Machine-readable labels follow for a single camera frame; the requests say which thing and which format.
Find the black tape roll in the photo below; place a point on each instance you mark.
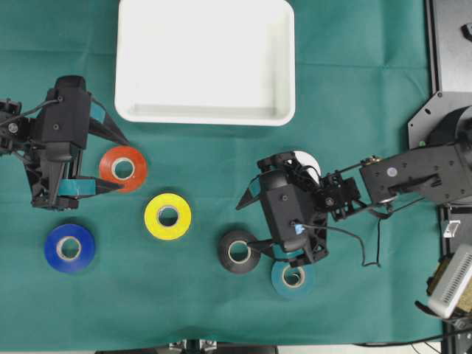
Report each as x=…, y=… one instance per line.
x=234, y=252

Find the white ventilated electronics box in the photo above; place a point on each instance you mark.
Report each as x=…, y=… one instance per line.
x=452, y=283

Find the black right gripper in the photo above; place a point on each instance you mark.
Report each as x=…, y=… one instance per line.
x=285, y=191

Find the green table cloth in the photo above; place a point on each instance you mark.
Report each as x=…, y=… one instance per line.
x=361, y=73

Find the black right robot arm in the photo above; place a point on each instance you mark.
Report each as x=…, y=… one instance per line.
x=340, y=198

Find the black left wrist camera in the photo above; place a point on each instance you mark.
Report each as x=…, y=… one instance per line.
x=69, y=85

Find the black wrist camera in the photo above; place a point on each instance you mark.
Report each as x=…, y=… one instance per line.
x=69, y=85
x=297, y=242

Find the yellow tape roll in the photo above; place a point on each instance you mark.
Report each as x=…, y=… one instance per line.
x=167, y=216

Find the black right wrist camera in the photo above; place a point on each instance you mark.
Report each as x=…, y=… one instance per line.
x=297, y=242

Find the red tape roll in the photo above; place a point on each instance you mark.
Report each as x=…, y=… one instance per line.
x=124, y=165

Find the white plastic tray case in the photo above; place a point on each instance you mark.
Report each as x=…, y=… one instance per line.
x=206, y=62

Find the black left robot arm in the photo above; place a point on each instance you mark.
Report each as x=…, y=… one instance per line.
x=11, y=131

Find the blue tape roll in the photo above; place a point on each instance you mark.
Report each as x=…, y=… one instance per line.
x=69, y=248

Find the white tape roll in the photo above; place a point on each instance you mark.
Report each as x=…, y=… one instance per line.
x=307, y=160

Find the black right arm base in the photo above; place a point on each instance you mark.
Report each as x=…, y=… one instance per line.
x=439, y=125

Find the teal green tape roll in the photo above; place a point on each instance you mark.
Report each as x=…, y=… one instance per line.
x=293, y=283

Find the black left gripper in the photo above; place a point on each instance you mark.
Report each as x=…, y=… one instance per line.
x=53, y=143

